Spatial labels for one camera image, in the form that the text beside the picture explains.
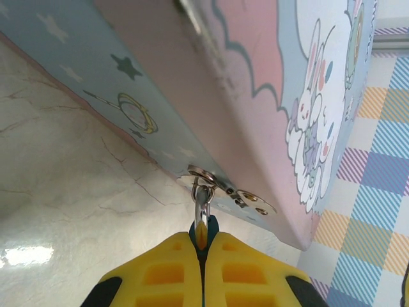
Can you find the aluminium frame rail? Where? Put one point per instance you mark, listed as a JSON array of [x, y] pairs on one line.
[[391, 41]]

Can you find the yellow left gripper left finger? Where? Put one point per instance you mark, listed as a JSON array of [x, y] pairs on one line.
[[159, 275]]

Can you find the silver metal box hasp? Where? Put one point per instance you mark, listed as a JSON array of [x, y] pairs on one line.
[[223, 188]]

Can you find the small teal padlock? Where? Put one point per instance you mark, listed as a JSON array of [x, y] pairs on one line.
[[202, 211]]

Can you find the blue cartoon tin box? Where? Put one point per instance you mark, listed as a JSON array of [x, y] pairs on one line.
[[243, 96]]

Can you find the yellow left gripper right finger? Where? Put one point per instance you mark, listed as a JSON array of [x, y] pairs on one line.
[[252, 275]]

